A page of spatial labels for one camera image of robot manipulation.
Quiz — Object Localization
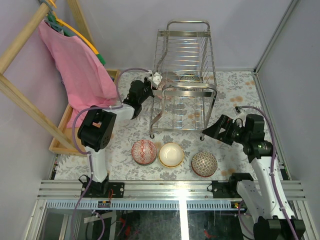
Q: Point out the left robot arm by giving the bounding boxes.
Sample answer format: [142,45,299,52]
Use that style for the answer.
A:
[77,77,154,198]

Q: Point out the pink cloth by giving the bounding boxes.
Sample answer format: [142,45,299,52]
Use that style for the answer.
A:
[38,21,118,128]

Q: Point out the cream bowl orange rim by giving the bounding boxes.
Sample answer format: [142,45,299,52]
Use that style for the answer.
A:
[158,142,185,169]

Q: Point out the stainless steel dish rack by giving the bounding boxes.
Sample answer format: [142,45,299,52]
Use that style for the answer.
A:
[149,19,218,138]

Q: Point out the aluminium corner post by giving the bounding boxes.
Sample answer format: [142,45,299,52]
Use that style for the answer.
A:
[253,0,301,74]

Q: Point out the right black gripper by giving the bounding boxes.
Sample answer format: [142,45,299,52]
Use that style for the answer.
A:
[202,114,250,146]

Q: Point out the red diamond patterned bowl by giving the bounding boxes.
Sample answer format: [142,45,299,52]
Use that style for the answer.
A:
[131,139,158,166]

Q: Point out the yellow plastic hanger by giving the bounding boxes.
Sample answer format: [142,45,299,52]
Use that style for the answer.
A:
[39,0,99,56]

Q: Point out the brown patterned bowl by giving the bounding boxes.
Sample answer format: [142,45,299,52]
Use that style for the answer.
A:
[191,151,218,178]

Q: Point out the aluminium rail frame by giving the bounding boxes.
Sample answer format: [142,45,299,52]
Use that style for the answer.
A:
[26,176,320,240]

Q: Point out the wooden tray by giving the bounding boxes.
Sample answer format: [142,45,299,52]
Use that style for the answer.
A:
[48,68,122,157]

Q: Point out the wooden clothes rack frame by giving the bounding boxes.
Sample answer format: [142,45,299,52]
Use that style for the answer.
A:
[0,0,95,151]

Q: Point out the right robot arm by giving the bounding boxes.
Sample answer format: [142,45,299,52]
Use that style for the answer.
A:
[202,114,306,240]

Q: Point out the blue patterned bowl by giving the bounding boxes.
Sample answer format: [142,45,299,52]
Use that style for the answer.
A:
[180,73,201,83]

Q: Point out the green plastic hanger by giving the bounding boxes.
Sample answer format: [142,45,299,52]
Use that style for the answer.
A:
[45,13,106,66]

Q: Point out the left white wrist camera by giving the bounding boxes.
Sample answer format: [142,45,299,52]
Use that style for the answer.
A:
[147,70,163,90]

